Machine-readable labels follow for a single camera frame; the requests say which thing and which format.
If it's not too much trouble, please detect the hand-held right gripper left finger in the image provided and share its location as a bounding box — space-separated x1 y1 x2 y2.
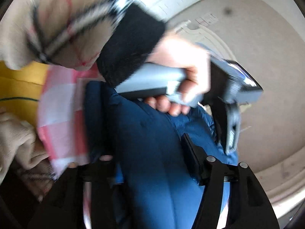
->
27 155 125 229

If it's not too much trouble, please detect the white bed headboard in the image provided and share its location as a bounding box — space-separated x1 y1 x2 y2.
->
171 20 239 62

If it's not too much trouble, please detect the beige cloth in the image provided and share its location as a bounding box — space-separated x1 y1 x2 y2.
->
0 110 58 202

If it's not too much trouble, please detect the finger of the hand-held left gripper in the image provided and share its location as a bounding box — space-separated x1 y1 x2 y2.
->
212 97 230 150
224 101 242 155

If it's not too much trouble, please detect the blue padded jacket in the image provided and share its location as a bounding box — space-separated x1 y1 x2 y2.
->
83 80 239 229

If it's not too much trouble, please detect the person's left hand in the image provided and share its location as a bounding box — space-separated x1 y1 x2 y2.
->
143 32 212 116

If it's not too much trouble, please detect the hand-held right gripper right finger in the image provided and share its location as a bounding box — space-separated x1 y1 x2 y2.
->
181 133 280 229

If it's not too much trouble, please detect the yellow bed sheet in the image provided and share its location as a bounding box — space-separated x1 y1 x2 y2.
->
0 61 51 124

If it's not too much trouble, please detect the pink checked blanket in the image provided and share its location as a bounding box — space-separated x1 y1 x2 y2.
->
38 65 100 229

